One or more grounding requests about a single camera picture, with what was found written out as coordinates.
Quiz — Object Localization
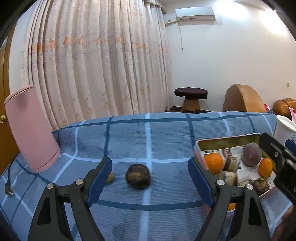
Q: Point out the purple passion fruit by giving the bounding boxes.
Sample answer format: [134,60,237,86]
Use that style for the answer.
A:
[241,143,262,167]

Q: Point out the floral pink curtain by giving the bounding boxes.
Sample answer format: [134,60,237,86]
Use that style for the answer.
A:
[21,1,173,130]

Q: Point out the white paper cup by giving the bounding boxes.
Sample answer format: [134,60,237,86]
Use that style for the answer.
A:
[273,115,296,146]

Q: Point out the pink blanket on sofa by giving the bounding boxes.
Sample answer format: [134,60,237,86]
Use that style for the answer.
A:
[264,104,295,123]

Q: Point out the pink cylindrical appliance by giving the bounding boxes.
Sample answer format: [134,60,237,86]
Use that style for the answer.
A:
[4,85,60,173]

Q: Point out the dark round stool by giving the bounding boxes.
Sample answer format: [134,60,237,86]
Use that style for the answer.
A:
[174,87,208,113]

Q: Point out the black power cord plug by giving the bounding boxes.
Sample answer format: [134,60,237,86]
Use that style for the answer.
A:
[4,160,14,196]

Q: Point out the wooden door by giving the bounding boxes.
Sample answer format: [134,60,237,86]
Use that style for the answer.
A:
[0,41,20,174]

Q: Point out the small green-yellow fruit back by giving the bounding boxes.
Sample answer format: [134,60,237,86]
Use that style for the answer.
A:
[106,172,115,184]

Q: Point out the brown leather armchair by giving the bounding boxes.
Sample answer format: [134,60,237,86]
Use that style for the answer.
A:
[223,84,267,113]

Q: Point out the blue plaid tablecloth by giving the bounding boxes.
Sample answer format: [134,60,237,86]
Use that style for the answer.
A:
[1,112,276,240]

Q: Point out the white air conditioner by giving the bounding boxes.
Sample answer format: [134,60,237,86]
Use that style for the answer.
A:
[176,7,216,21]

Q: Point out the operator hand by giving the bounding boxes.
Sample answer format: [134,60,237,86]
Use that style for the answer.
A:
[271,205,294,241]

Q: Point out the brown leather sofa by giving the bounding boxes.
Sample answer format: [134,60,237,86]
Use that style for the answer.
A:
[273,98,296,120]

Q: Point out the dark water chestnut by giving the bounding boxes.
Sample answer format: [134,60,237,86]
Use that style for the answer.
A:
[125,164,151,189]
[252,177,269,196]

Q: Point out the pink metal tin box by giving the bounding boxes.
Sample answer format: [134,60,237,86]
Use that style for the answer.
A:
[194,133,282,212]

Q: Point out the large orange tangerine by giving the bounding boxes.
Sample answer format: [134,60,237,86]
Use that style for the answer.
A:
[204,153,224,175]

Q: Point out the small orange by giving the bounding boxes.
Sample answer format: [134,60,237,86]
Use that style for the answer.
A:
[228,203,236,211]
[258,158,273,178]

